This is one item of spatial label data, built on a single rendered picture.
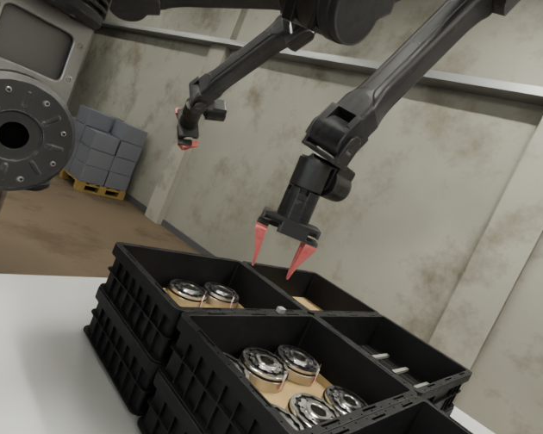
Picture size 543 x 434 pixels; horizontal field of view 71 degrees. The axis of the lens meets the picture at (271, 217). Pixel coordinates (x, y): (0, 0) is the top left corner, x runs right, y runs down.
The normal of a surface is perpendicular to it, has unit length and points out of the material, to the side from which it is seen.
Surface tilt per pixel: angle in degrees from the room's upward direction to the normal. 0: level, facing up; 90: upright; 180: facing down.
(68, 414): 0
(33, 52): 90
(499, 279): 90
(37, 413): 0
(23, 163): 90
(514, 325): 90
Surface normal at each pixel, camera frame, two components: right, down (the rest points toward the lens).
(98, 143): 0.69, 0.37
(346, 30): 0.61, 0.56
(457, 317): -0.59, -0.16
